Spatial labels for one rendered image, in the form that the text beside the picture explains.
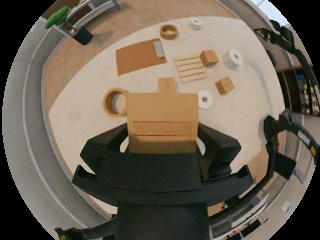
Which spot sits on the brown cardboard carton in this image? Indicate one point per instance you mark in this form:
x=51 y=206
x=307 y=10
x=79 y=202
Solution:
x=208 y=58
x=224 y=86
x=162 y=123
x=166 y=85

